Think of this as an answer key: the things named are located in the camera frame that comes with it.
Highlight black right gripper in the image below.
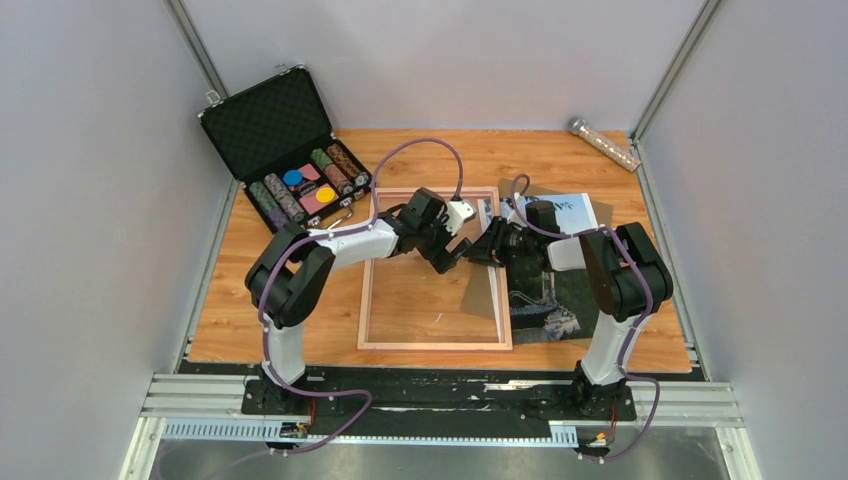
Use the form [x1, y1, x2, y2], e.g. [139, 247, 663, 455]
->
[465, 216, 537, 267]

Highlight Great Wall photo print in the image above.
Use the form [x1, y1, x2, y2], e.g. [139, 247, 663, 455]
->
[460, 193, 599, 345]

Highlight wooden picture frame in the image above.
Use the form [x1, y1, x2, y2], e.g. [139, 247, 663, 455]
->
[356, 186, 514, 352]

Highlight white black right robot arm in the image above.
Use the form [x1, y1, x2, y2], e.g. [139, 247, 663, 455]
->
[464, 200, 673, 418]

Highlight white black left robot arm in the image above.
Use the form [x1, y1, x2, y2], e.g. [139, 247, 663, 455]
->
[245, 188, 477, 413]

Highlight brown backing board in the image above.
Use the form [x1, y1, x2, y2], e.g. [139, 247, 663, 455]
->
[460, 179, 613, 320]

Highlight yellow poker chip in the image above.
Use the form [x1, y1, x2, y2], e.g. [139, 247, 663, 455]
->
[315, 186, 337, 204]

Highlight glittery silver tube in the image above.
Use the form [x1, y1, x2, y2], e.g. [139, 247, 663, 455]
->
[566, 116, 641, 173]

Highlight blue poker chip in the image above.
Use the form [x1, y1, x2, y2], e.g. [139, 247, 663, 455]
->
[282, 170, 304, 187]

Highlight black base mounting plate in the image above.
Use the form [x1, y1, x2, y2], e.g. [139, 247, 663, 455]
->
[181, 363, 689, 438]

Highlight black poker chip case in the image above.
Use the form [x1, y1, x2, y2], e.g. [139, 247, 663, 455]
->
[198, 65, 372, 232]

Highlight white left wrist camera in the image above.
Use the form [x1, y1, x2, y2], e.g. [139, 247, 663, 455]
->
[444, 199, 477, 235]

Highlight aluminium front rail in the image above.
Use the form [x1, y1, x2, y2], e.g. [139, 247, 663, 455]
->
[121, 374, 761, 479]

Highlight left aluminium enclosure post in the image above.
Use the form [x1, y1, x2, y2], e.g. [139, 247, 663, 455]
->
[163, 0, 229, 106]

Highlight aluminium enclosure post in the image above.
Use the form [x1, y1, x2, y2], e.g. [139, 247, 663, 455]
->
[630, 0, 725, 145]
[163, 0, 229, 106]

